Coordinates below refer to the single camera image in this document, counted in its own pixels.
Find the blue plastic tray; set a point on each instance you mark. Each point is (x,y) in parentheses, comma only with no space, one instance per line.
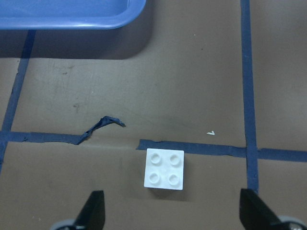
(68,14)

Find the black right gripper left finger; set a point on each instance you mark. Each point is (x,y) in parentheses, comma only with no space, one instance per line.
(92,214)

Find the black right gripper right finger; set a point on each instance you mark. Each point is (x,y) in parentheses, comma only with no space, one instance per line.
(254,214)

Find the white block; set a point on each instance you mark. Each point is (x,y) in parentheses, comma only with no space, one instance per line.
(164,169)

